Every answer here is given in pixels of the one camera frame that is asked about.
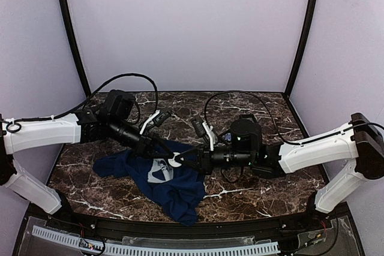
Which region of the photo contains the navy blue t-shirt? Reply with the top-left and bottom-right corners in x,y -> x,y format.
92,149 -> 206,226

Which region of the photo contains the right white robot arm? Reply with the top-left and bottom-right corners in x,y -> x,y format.
175,113 -> 383,216

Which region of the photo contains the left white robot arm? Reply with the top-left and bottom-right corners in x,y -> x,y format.
1,89 -> 174,218

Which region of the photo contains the black square tray far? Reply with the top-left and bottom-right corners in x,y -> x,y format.
239,113 -> 257,124

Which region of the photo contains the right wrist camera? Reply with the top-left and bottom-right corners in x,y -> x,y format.
191,116 -> 217,151

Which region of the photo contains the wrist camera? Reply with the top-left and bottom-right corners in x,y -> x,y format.
191,116 -> 217,151
140,109 -> 172,135

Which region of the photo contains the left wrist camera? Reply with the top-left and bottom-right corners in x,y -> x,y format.
140,109 -> 172,135

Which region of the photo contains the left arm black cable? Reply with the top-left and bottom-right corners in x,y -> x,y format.
8,73 -> 160,125

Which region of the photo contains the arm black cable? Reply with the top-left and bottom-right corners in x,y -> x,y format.
8,73 -> 160,125
204,89 -> 302,144

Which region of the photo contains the black front rail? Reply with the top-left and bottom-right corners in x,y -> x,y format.
29,207 -> 330,240

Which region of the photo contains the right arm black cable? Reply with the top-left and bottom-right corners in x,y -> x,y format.
204,89 -> 302,144

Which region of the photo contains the white slotted cable duct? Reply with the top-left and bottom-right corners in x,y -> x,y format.
31,225 -> 281,255

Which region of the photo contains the left black frame post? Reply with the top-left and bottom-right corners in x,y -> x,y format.
58,0 -> 91,97

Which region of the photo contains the black frame post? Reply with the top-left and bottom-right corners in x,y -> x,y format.
284,0 -> 317,99
58,0 -> 91,97

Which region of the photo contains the right black frame post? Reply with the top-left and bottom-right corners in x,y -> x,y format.
284,0 -> 317,99

